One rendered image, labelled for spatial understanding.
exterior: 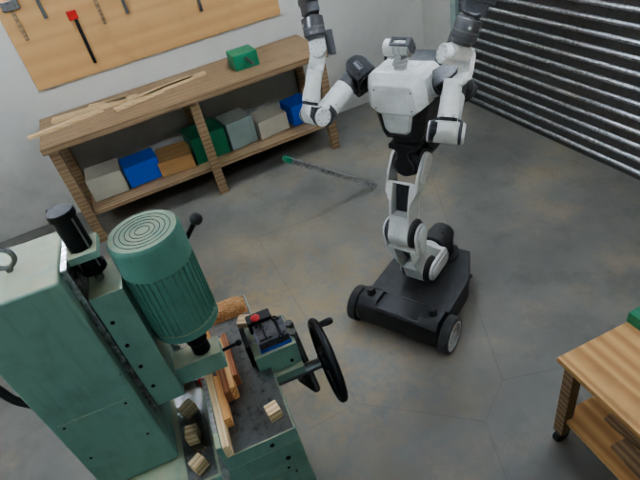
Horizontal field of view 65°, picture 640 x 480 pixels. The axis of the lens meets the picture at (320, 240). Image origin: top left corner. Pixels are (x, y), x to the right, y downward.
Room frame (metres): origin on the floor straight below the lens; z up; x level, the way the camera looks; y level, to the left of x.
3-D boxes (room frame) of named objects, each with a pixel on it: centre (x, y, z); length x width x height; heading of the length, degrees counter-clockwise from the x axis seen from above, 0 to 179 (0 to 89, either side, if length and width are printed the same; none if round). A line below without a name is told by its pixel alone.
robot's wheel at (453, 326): (1.63, -0.53, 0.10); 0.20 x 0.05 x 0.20; 137
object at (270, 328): (1.10, 0.22, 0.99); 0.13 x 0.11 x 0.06; 13
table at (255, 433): (1.08, 0.31, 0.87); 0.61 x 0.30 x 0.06; 13
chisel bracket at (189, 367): (1.00, 0.42, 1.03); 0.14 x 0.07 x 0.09; 103
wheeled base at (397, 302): (1.99, -0.50, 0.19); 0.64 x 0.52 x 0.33; 137
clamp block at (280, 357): (1.10, 0.22, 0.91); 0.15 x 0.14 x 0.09; 13
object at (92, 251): (0.97, 0.53, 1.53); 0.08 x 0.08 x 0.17; 13
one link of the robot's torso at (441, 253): (2.01, -0.52, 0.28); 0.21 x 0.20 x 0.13; 137
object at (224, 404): (1.14, 0.43, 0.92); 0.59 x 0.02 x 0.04; 13
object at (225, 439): (1.05, 0.43, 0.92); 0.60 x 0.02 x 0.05; 13
